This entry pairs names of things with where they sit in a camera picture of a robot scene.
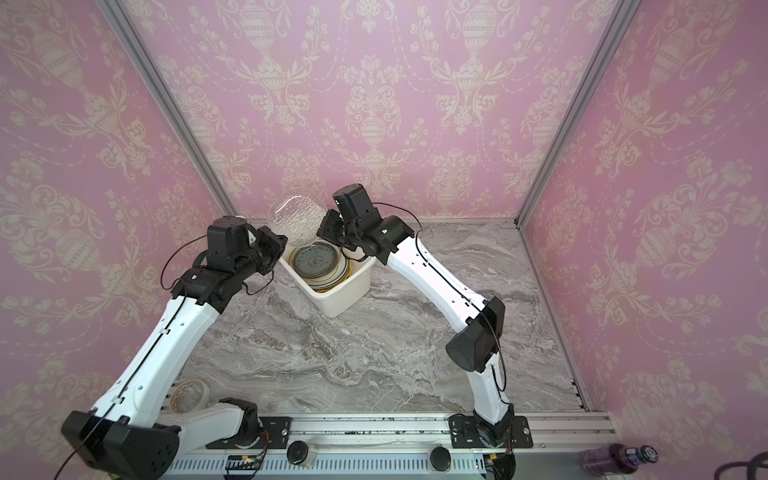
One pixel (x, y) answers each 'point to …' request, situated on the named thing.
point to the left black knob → (297, 452)
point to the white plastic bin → (346, 297)
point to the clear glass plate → (297, 216)
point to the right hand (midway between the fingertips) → (318, 227)
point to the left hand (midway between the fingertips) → (292, 235)
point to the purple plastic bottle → (617, 458)
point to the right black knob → (440, 458)
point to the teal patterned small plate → (315, 261)
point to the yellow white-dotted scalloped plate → (345, 278)
